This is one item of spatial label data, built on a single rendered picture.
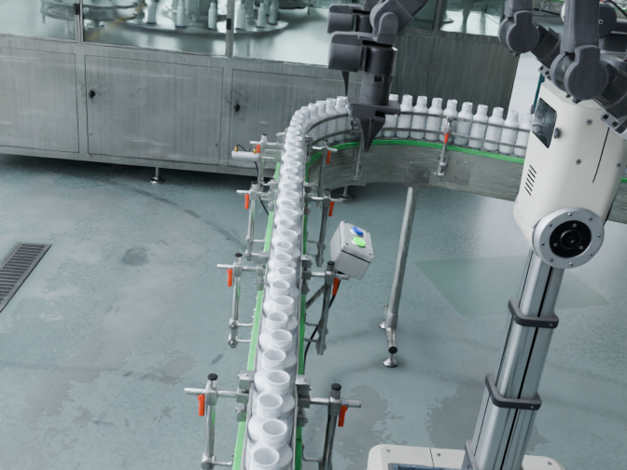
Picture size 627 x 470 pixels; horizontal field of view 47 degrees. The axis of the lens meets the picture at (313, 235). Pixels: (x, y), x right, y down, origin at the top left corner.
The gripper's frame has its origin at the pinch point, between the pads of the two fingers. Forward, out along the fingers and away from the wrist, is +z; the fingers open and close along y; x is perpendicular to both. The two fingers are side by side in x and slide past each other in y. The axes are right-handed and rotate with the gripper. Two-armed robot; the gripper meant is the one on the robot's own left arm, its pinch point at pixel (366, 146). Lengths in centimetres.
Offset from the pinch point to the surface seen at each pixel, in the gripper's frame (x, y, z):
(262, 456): -61, -14, 26
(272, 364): -41, -14, 25
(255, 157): 85, -26, 34
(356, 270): 13.4, 3.9, 34.4
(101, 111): 311, -137, 93
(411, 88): 503, 85, 95
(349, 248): 13.3, 1.3, 28.8
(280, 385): -47, -12, 25
